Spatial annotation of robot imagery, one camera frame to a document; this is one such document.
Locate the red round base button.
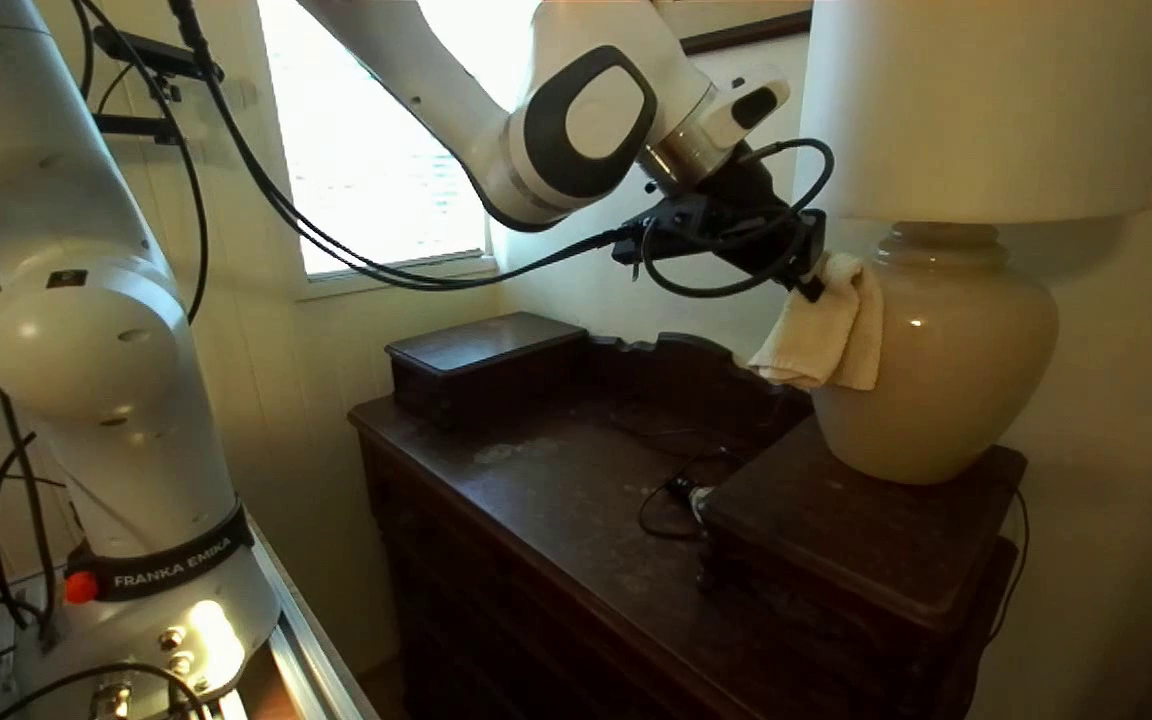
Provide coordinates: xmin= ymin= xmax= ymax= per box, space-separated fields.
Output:
xmin=58 ymin=567 xmax=103 ymax=606

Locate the bright window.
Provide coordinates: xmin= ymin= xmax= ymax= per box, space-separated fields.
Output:
xmin=252 ymin=0 xmax=539 ymax=301

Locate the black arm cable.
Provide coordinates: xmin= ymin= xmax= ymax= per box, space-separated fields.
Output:
xmin=166 ymin=0 xmax=837 ymax=301

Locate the white towel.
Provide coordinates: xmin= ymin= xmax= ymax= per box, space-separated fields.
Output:
xmin=747 ymin=251 xmax=889 ymax=394

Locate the beige ceramic lamp white shade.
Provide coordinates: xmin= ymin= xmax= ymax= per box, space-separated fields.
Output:
xmin=801 ymin=0 xmax=1152 ymax=488

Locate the black exterior camera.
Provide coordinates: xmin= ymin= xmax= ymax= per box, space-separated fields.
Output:
xmin=90 ymin=25 xmax=228 ymax=85

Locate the black camera stand bar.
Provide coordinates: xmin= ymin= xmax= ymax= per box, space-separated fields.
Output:
xmin=90 ymin=74 xmax=189 ymax=147

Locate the dark wooden lidded box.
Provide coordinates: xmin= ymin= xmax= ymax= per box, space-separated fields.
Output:
xmin=384 ymin=311 xmax=591 ymax=432

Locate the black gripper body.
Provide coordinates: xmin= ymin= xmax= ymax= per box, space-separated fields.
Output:
xmin=721 ymin=151 xmax=833 ymax=288

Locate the dark wooden dresser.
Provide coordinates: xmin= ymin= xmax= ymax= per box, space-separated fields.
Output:
xmin=349 ymin=311 xmax=1033 ymax=720

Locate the dark framed picture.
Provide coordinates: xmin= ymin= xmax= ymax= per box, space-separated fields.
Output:
xmin=676 ymin=0 xmax=815 ymax=59

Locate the dark wooden box under lamp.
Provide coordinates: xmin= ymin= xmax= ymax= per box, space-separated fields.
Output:
xmin=698 ymin=419 xmax=1033 ymax=720

